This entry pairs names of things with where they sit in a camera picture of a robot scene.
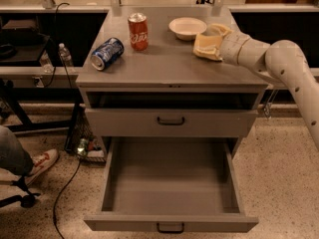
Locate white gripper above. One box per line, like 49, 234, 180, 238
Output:
193, 24, 270, 72

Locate yellow sponge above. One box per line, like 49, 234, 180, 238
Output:
193, 34, 222, 51

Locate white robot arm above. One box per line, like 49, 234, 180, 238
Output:
193, 24, 319, 148

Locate grey drawer cabinet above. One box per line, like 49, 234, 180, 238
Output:
77, 6, 266, 151

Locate closed grey upper drawer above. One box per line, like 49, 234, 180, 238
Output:
86, 109, 257, 137

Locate open grey lower drawer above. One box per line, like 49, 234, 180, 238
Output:
85, 137, 258, 234

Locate white bowl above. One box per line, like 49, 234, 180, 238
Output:
168, 17, 207, 41

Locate red soda can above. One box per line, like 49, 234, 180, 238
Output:
128, 13, 149, 51

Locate blue soda can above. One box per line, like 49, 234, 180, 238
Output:
91, 37, 124, 71

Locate clear water bottle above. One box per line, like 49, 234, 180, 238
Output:
59, 43, 74, 68

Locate white and red sneaker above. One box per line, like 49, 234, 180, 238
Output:
22, 149, 59, 186

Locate black chair base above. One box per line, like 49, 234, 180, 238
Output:
0, 176, 40, 208

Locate black wire basket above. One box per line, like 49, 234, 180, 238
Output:
65, 109, 106, 164

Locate black floor cable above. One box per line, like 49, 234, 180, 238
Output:
52, 158, 83, 239

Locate black table frame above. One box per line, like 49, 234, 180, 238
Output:
0, 78, 83, 134

